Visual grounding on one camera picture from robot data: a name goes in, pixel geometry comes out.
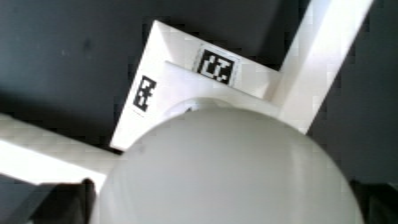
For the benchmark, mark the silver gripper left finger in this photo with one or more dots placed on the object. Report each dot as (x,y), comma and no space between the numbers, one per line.
(52,203)

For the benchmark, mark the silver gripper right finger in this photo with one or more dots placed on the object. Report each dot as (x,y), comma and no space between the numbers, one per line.
(377,199)

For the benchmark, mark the white lamp bulb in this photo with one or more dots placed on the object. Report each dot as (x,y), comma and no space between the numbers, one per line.
(225,168)

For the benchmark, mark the white foam border frame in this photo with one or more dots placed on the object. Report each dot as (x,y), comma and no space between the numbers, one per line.
(47,158)

